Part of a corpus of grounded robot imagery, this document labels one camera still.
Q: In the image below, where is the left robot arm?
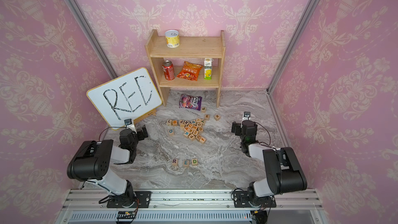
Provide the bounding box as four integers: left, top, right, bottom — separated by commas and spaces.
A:
67, 126, 148, 208

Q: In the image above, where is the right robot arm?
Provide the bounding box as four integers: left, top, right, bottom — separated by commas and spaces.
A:
231, 119, 307, 206

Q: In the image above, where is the wooden whiteboard easel stand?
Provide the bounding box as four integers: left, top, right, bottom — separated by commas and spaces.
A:
133, 108, 157, 125

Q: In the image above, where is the block with red f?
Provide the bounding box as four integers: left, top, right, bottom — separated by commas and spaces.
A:
199, 137, 206, 144

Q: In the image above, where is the block with brown C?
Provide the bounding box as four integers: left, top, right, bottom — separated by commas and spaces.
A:
195, 134, 202, 141

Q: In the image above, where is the whiteboard with yellow rim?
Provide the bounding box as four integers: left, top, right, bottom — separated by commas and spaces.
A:
87, 67, 162, 130

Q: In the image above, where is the block with brown F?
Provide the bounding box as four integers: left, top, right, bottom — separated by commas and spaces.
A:
188, 134, 195, 141

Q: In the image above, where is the purple candy bag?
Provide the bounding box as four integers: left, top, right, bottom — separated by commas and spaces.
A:
179, 94, 203, 111

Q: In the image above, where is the green white drink carton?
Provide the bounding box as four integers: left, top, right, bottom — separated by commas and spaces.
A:
204, 58, 213, 80

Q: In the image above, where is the orange snack bag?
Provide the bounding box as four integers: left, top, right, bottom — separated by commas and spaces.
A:
177, 61, 203, 81

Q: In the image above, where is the red soda can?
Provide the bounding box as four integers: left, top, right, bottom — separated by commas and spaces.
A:
162, 60, 175, 80

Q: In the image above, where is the wooden shelf unit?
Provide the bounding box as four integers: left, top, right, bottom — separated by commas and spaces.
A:
144, 29, 227, 108

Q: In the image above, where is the yellow tin can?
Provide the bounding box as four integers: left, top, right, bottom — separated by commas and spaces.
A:
165, 30, 180, 48

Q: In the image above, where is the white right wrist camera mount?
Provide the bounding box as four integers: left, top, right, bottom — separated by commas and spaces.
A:
242, 112, 251, 122

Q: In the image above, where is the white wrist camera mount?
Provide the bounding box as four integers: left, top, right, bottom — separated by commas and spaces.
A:
124, 119, 137, 132
242, 112, 251, 122

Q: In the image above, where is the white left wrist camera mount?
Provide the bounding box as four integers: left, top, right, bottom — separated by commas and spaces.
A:
124, 119, 137, 132

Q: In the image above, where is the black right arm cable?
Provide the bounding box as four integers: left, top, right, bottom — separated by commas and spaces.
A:
231, 121, 277, 206

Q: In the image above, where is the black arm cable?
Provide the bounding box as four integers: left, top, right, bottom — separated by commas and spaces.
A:
79, 125, 137, 204
231, 121, 277, 206

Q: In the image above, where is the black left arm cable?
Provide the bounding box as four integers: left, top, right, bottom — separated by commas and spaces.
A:
79, 125, 137, 204

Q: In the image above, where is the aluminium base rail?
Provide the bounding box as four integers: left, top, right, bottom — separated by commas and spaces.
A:
56, 189, 328, 224

